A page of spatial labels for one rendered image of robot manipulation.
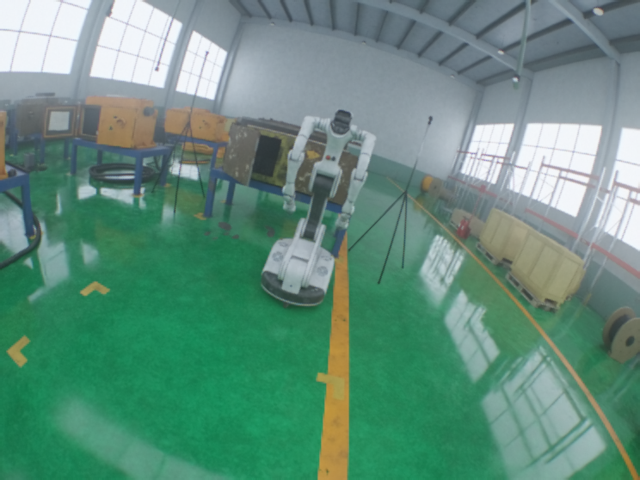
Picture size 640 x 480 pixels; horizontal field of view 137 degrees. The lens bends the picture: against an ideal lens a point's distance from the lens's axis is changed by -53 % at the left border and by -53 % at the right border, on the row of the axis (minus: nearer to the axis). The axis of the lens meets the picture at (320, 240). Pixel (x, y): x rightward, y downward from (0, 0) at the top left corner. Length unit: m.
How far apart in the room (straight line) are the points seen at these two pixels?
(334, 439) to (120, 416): 1.09
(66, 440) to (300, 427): 1.21
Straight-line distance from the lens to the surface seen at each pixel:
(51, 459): 1.57
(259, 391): 1.60
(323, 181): 2.01
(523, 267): 5.83
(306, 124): 1.97
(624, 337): 6.11
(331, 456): 1.50
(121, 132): 4.27
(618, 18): 11.43
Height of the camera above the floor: 1.32
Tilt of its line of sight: 21 degrees down
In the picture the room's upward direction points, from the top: 17 degrees clockwise
